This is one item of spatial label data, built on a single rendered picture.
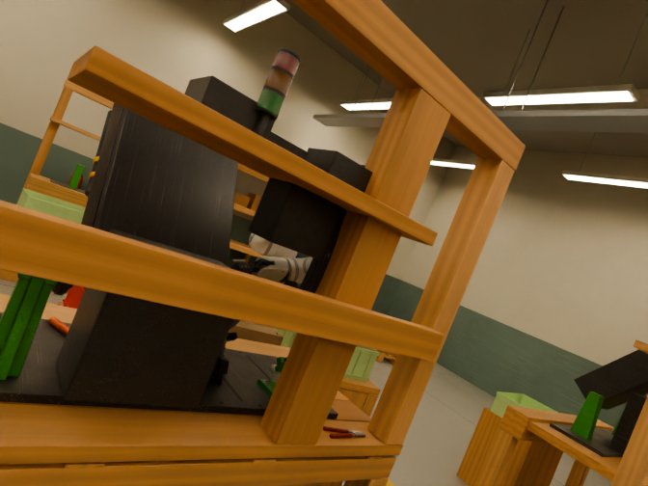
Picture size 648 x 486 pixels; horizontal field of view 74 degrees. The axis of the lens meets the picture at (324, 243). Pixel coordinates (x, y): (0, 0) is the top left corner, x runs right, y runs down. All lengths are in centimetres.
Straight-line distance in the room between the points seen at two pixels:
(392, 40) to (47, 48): 598
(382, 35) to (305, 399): 90
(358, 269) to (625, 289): 709
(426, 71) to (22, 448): 115
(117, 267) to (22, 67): 605
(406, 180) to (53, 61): 600
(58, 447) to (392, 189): 89
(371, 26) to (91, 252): 73
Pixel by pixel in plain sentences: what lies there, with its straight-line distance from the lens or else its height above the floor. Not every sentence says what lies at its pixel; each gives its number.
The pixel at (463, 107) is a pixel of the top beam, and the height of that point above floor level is 189.
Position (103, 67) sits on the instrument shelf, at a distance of 77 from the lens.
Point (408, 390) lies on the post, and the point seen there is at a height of 107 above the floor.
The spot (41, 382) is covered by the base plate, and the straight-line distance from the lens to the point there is 112.
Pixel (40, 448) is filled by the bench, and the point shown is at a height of 87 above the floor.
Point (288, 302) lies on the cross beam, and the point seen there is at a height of 125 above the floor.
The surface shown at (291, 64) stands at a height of 171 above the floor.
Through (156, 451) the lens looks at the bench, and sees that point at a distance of 104.
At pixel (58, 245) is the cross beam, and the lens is 77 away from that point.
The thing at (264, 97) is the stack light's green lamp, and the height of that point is 163.
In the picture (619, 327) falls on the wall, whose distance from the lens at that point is 793.
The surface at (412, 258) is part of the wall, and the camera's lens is 1008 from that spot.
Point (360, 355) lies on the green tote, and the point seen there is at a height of 92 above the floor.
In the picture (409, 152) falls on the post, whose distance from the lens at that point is 115.
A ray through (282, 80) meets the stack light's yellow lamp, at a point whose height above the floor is 167.
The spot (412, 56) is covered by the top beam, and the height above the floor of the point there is 189.
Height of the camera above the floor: 140
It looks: level
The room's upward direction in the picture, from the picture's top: 22 degrees clockwise
